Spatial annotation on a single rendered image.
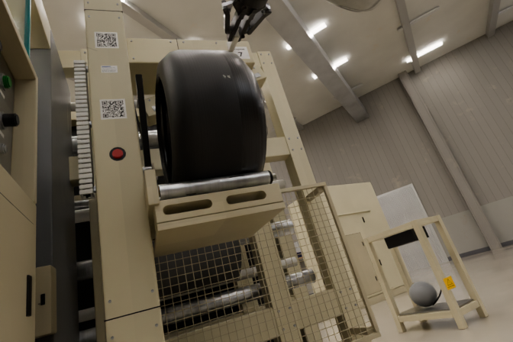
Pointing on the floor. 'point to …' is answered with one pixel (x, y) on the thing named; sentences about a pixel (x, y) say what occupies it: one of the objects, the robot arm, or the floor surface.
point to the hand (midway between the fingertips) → (233, 40)
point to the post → (118, 171)
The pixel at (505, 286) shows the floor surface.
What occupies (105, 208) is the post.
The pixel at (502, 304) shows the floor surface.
